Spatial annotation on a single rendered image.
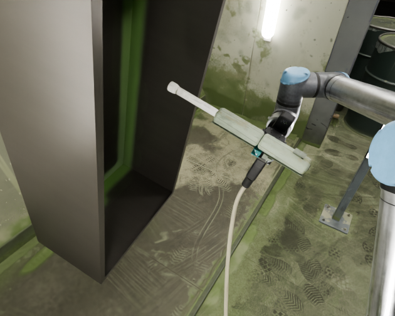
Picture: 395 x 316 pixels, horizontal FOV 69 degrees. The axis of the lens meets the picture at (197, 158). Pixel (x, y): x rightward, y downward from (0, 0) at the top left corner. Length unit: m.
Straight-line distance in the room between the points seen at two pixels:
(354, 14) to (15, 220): 2.63
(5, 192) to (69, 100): 1.44
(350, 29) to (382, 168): 2.02
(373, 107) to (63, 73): 0.75
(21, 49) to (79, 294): 1.43
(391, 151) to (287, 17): 2.14
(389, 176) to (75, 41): 0.59
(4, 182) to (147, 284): 1.03
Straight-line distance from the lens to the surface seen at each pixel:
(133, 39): 1.27
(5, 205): 2.04
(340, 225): 2.34
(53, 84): 0.67
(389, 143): 0.61
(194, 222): 2.03
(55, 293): 1.91
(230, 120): 0.85
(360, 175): 2.06
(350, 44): 2.58
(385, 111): 0.86
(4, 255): 2.10
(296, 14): 2.62
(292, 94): 1.07
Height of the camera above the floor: 1.66
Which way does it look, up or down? 40 degrees down
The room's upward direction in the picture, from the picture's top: 3 degrees clockwise
